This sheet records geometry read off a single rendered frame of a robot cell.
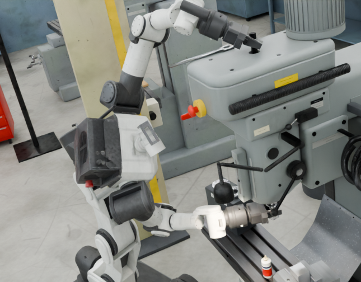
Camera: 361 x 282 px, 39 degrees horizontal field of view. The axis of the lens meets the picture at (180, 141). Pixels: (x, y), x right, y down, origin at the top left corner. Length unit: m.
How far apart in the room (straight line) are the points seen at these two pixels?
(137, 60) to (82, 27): 1.37
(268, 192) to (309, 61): 0.49
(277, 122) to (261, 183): 0.25
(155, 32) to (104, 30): 1.44
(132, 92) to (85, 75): 1.40
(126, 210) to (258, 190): 0.49
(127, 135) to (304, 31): 0.74
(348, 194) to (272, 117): 0.69
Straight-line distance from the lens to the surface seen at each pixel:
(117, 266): 2.48
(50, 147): 5.92
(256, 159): 1.79
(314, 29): 1.76
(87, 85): 3.37
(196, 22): 1.70
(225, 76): 1.56
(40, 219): 4.73
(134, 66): 1.95
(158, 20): 1.84
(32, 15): 10.64
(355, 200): 2.24
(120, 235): 2.38
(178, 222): 2.09
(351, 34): 7.18
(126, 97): 1.97
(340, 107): 1.88
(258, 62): 1.63
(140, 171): 1.90
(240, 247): 2.40
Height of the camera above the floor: 2.44
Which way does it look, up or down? 27 degrees down
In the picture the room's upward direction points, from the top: 11 degrees counter-clockwise
